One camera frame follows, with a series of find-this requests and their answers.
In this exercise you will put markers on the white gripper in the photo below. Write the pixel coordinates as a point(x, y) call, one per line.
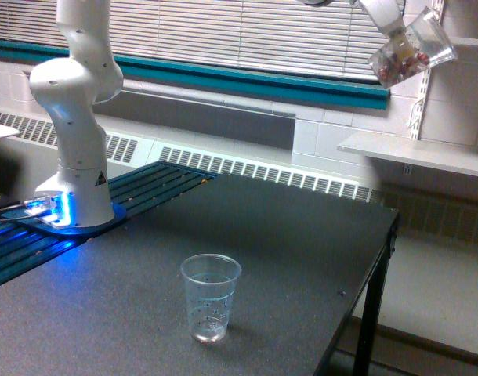
point(386, 16)

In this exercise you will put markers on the clear cup with candies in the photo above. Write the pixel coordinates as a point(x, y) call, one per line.
point(432, 47)

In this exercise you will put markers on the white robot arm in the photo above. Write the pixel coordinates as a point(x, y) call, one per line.
point(68, 88)

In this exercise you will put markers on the white window blinds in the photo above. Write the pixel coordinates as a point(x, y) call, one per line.
point(328, 39)

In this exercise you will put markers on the white baseboard radiator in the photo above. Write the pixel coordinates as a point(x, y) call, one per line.
point(134, 152)

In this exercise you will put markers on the empty clear plastic cup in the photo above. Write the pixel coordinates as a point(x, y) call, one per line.
point(210, 281)

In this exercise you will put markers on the white shelf bracket rail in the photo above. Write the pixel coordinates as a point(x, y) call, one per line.
point(416, 116)

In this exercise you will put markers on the upper white wall shelf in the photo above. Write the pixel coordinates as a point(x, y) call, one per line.
point(466, 42)

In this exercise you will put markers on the white wall shelf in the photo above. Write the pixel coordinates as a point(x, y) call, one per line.
point(426, 154)
point(466, 42)

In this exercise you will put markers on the black table leg frame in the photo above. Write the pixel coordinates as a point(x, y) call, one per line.
point(350, 260)

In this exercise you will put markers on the blue slotted mounting rail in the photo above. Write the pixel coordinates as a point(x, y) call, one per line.
point(74, 205)

